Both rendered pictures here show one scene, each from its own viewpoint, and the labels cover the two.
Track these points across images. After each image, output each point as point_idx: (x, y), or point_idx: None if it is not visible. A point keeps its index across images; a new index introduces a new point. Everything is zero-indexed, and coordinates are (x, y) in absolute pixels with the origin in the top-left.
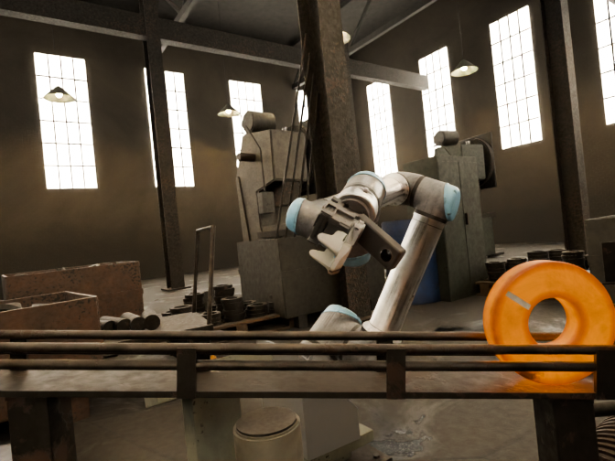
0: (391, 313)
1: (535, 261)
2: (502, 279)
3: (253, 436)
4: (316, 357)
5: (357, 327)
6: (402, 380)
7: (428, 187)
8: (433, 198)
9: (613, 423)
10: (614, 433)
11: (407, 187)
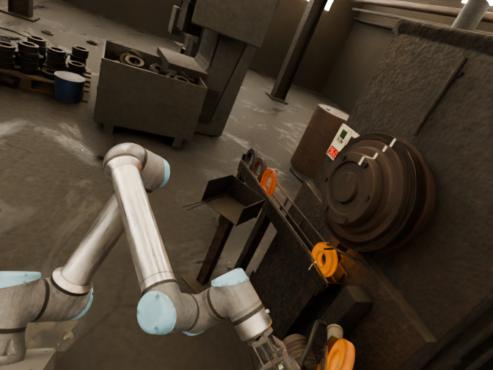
0: (95, 269)
1: (349, 351)
2: (346, 367)
3: None
4: (16, 345)
5: (48, 288)
6: None
7: (153, 167)
8: (155, 178)
9: (301, 352)
10: (307, 360)
11: (140, 171)
